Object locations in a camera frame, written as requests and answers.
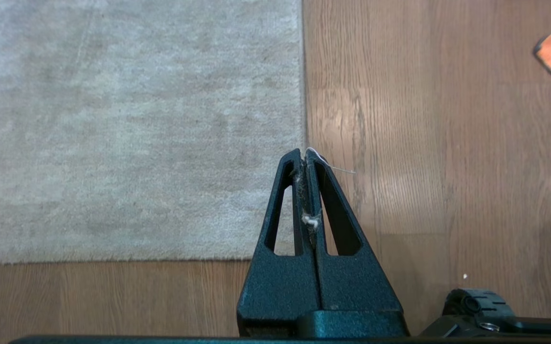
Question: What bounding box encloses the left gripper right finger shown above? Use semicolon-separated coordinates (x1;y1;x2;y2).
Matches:
304;148;411;337

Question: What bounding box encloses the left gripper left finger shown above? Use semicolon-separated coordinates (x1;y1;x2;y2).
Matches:
236;149;322;338

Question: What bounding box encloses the grey rug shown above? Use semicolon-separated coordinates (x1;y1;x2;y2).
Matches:
0;0;308;265

